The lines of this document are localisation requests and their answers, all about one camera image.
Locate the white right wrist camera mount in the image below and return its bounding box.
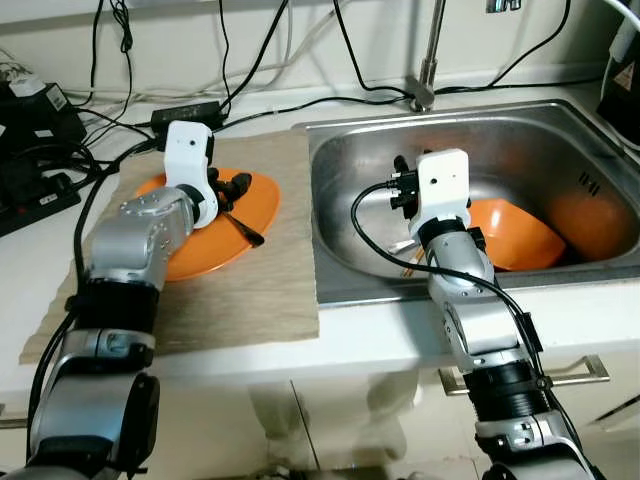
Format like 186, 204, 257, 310
415, 149, 472, 242

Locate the orange plate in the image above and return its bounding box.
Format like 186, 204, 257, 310
135, 167, 282, 283

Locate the black appliance with warning label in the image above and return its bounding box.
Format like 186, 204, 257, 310
598, 40, 640, 133

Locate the steel spoon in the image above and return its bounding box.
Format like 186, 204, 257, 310
222, 210, 267, 249

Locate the black power adapter brick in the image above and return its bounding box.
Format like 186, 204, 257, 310
150, 100, 224, 127

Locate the beige kitchen base cabinet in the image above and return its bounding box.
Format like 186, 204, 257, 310
0, 338, 640, 480

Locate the black battery charger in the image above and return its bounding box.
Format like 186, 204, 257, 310
0, 75, 87, 153

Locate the stainless steel sink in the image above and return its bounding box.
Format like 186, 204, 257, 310
293, 98, 640, 307

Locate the chrome faucet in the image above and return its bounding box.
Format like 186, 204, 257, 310
405, 0, 447, 112

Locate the grey plastic tube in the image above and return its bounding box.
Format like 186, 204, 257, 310
606, 10, 640, 63

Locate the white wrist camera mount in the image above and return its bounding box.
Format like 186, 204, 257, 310
163, 120, 220, 228
415, 149, 472, 242

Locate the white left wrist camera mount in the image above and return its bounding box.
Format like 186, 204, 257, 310
163, 120, 220, 228

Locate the beige woven placemat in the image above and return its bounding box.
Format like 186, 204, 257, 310
20, 128, 322, 365

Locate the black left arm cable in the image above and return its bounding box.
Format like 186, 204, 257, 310
25, 138, 167, 441

